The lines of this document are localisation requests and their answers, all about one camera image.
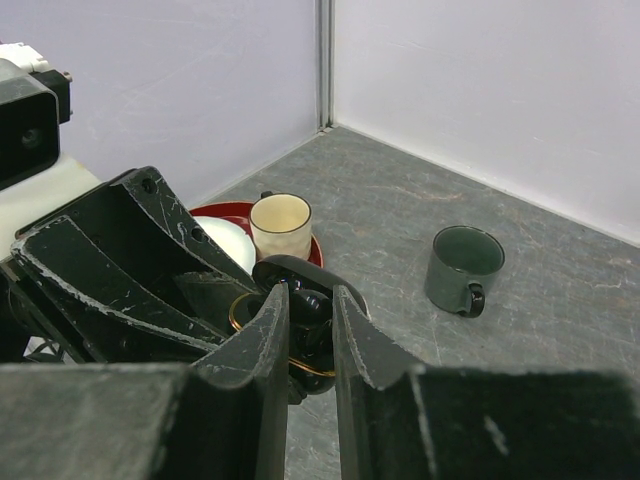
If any red round tray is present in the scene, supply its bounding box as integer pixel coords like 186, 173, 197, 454
189, 200, 325, 269

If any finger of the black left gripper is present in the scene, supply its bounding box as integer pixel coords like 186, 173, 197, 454
10, 214, 230, 363
65, 166, 256, 300

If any white ceramic plate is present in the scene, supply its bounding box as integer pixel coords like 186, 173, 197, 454
194, 216, 256, 274

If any black earbud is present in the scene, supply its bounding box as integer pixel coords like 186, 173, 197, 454
289, 289, 332, 330

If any beige ceramic cup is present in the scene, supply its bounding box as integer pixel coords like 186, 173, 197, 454
248, 191, 313, 260

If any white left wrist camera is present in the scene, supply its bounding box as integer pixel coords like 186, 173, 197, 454
1, 42, 72, 190

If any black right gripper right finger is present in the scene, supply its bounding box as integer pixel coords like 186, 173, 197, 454
333, 286, 639, 479

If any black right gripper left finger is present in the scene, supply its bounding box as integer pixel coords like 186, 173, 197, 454
1, 285, 289, 479

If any dark green mug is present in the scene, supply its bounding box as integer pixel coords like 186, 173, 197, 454
424, 225, 505, 318

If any black earbuds charging case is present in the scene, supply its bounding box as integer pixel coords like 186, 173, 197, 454
229, 254, 368, 405

